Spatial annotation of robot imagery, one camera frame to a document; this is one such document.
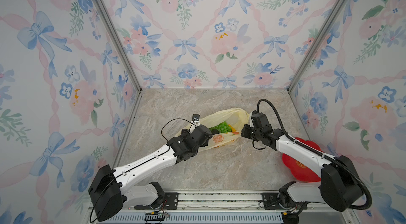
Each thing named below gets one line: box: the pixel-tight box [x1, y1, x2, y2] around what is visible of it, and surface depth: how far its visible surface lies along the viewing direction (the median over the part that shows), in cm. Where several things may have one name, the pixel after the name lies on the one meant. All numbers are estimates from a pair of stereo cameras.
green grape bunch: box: [209, 120, 233, 134], surface depth 96 cm
